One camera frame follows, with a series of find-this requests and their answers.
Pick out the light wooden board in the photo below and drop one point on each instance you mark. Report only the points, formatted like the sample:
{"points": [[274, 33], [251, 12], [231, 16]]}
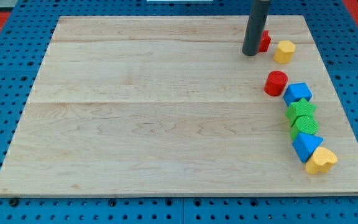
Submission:
{"points": [[169, 106]]}

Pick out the yellow hexagon block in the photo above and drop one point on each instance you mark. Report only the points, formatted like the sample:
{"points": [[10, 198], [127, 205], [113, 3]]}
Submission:
{"points": [[284, 52]]}

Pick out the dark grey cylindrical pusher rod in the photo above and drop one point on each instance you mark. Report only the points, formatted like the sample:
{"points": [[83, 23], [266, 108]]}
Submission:
{"points": [[255, 26]]}

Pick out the red star block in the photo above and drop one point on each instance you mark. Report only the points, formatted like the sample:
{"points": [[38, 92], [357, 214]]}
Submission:
{"points": [[265, 41]]}

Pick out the blue cube block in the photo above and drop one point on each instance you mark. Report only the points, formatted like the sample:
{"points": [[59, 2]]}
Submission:
{"points": [[295, 92]]}

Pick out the green cylinder block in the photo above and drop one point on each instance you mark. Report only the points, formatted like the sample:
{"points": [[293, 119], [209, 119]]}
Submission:
{"points": [[304, 124]]}

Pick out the green star block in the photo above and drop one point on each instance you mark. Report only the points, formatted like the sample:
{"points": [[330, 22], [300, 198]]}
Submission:
{"points": [[298, 109]]}

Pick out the red cylinder block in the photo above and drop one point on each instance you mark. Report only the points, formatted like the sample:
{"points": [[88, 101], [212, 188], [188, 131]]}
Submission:
{"points": [[275, 83]]}

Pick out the blue triangle block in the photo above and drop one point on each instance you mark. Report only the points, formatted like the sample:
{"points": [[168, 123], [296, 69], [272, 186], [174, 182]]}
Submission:
{"points": [[305, 145]]}

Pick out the yellow heart block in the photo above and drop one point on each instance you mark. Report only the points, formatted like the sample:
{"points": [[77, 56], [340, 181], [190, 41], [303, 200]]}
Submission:
{"points": [[321, 161]]}

